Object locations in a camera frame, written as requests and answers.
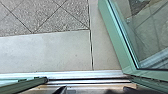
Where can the green framed glass wall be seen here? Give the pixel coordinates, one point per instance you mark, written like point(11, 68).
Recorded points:
point(20, 85)

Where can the metal door threshold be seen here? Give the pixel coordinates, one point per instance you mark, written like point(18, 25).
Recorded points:
point(83, 75)

